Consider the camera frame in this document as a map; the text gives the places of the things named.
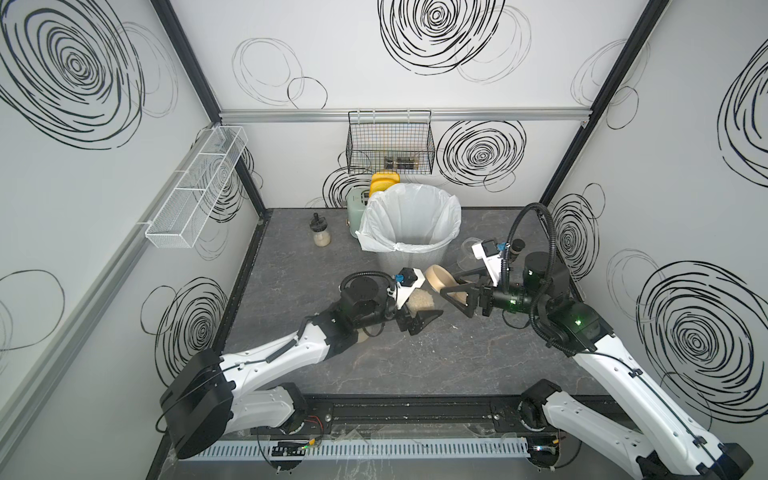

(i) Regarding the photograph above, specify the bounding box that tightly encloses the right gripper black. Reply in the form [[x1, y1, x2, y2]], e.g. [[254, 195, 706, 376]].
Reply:
[[440, 265, 546, 319]]

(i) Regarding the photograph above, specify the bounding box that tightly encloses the glass rice jar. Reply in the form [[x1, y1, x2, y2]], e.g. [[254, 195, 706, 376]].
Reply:
[[457, 237, 484, 271]]

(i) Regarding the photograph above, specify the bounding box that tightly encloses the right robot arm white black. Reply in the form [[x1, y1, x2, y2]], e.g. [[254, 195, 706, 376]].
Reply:
[[427, 252, 753, 479]]

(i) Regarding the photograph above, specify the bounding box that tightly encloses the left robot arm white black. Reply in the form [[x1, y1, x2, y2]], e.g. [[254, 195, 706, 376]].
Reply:
[[160, 269, 442, 459]]

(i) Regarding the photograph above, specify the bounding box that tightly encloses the small dark spice bottle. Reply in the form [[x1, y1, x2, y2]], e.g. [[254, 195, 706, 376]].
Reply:
[[510, 238, 526, 255]]

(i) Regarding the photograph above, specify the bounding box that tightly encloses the metal mesh trash bin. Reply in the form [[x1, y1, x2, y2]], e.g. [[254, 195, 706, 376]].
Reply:
[[376, 243, 448, 275]]

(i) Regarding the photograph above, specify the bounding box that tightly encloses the white plastic bin liner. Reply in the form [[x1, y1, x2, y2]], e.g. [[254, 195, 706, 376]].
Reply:
[[356, 183, 462, 254]]

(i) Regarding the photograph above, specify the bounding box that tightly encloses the yellow toast slice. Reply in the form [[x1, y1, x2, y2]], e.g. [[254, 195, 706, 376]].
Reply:
[[371, 171, 400, 183], [369, 178, 399, 197]]

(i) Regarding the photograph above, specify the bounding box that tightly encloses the dark bottle in basket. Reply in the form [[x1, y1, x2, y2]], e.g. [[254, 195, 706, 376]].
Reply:
[[384, 157, 419, 171]]

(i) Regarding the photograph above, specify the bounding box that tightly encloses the mint green toaster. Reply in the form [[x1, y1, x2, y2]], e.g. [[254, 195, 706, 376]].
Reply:
[[346, 186, 369, 238]]

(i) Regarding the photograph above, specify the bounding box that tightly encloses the small bottle black pump top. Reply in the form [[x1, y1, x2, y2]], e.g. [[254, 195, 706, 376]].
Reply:
[[309, 212, 331, 247]]

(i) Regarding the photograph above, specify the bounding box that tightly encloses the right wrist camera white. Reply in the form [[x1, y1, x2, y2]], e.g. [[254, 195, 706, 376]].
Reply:
[[471, 239, 511, 286]]

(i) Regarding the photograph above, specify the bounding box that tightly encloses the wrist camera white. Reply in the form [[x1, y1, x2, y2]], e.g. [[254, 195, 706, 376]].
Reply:
[[471, 239, 511, 286], [393, 267, 425, 310]]

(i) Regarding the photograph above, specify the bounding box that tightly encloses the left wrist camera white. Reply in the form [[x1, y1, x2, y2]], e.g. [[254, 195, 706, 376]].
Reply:
[[393, 267, 425, 310]]

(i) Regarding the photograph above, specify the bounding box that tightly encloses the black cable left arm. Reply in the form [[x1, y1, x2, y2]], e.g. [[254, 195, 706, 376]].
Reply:
[[339, 271, 397, 289]]

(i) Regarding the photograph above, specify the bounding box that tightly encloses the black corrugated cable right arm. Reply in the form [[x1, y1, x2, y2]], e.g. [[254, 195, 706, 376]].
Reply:
[[503, 202, 577, 355]]

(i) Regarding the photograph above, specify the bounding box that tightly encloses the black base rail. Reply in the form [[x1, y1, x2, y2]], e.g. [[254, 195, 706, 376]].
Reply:
[[257, 393, 637, 437]]

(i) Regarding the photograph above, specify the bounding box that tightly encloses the white slotted cable duct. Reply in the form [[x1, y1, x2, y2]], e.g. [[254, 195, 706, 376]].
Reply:
[[191, 438, 530, 462]]

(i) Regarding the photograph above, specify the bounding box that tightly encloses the black wire wall basket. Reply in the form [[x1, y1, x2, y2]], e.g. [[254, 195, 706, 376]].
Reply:
[[345, 120, 436, 175]]

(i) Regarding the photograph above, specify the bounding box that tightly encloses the white mesh wall shelf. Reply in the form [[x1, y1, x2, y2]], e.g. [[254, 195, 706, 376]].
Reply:
[[145, 125, 247, 249]]

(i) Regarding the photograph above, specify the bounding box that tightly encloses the aluminium wall rail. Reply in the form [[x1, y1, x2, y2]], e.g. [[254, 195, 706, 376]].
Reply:
[[219, 107, 592, 124]]

